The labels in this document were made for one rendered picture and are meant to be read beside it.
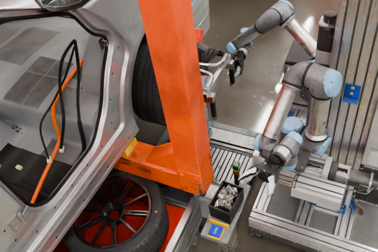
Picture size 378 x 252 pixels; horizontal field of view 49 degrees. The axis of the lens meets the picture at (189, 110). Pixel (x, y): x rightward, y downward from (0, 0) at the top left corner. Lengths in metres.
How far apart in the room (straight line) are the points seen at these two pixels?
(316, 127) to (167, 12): 0.93
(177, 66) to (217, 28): 3.02
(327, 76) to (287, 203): 1.26
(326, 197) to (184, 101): 0.94
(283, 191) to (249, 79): 1.46
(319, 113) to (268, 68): 2.23
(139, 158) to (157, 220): 0.40
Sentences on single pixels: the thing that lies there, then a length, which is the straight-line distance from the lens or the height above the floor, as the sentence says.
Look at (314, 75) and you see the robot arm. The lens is 1.90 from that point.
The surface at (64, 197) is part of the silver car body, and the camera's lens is 2.29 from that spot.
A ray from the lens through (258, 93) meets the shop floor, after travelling 3.94.
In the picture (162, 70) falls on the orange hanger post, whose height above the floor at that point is 1.51.
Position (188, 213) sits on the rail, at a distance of 2.69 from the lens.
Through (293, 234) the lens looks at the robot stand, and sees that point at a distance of 2.79.
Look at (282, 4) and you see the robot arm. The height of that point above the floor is 1.29.
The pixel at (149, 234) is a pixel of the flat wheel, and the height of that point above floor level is 0.50.
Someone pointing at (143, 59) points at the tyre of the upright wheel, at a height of 1.13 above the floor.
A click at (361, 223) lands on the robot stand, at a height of 0.21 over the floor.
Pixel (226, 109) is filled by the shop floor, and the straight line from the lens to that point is 3.79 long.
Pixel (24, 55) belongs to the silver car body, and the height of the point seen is 1.05.
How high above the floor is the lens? 2.67
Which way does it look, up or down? 44 degrees down
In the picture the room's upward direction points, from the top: 10 degrees counter-clockwise
